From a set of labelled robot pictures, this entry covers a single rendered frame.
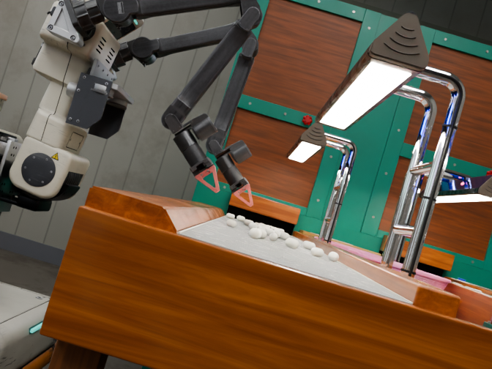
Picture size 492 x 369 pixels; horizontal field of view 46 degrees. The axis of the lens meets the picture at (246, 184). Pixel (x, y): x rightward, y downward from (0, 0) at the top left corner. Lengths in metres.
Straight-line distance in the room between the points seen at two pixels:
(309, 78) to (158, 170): 2.02
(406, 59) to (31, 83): 4.03
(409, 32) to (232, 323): 0.45
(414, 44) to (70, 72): 1.30
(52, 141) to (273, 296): 1.28
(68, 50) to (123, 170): 2.55
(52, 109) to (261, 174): 1.01
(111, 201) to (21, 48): 4.07
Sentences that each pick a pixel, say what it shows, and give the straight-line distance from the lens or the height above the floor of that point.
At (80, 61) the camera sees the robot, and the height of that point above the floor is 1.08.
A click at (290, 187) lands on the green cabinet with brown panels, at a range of 2.55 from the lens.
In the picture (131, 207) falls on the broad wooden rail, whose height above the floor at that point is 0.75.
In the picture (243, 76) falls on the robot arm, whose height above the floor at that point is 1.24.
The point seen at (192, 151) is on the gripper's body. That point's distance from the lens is 1.71.
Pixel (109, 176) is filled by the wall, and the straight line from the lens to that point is 4.43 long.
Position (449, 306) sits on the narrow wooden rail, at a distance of 0.76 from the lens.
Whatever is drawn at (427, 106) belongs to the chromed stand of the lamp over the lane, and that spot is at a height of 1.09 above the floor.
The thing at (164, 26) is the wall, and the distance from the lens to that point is 4.56.
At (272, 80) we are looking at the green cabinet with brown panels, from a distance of 2.60.
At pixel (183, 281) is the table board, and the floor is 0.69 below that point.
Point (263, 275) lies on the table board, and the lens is 0.70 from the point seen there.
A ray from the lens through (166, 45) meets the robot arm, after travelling 2.16.
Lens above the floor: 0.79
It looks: 2 degrees up
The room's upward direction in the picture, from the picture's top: 17 degrees clockwise
